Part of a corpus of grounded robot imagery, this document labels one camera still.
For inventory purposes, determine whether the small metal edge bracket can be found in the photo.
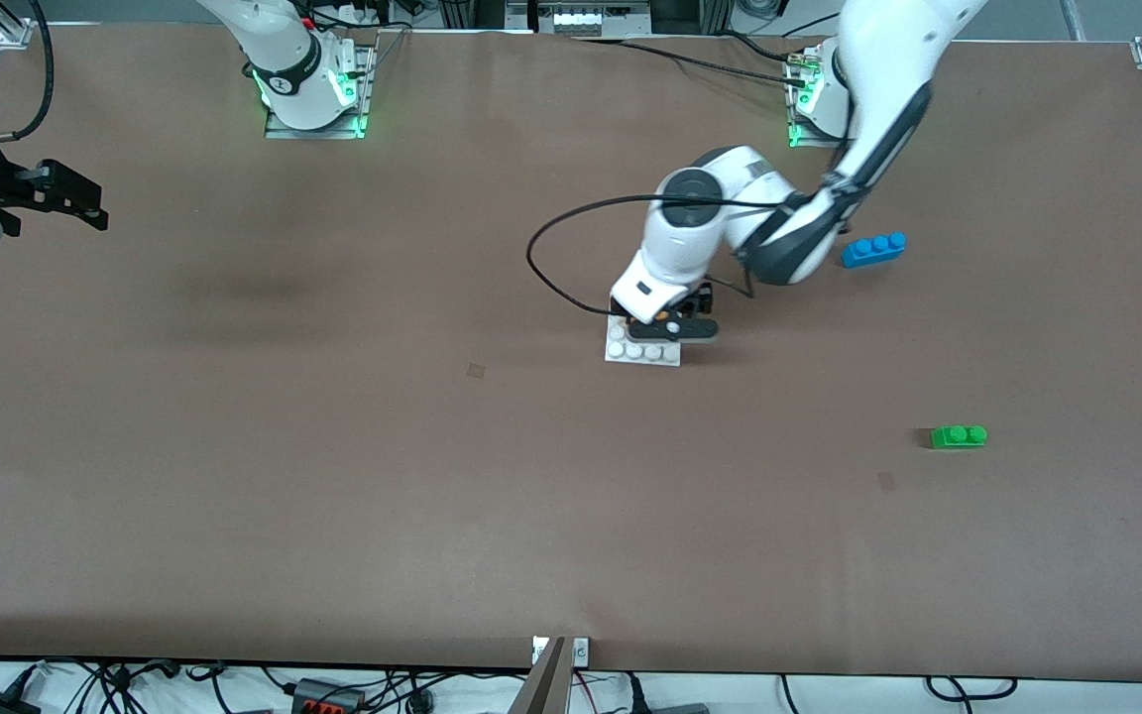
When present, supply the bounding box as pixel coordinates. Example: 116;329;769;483
531;637;590;665

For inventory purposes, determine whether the black adapter with red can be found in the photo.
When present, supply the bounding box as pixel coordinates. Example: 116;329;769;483
290;678;366;714

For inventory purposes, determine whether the blue three-stud block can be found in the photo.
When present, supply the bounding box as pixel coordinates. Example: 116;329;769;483
841;232;908;269

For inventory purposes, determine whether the black arm base cable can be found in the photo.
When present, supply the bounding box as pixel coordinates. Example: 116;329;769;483
571;36;810;85

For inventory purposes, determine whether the black looped floor cable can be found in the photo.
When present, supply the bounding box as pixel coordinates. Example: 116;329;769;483
926;676;1018;703

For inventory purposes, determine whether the white studded base plate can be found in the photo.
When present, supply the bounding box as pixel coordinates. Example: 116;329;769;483
604;312;683;368

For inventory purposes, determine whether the white power strip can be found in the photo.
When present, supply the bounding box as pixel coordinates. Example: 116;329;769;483
536;0;651;36

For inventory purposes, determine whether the brown slanted post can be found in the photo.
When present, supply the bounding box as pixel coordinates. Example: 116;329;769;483
507;638;572;714

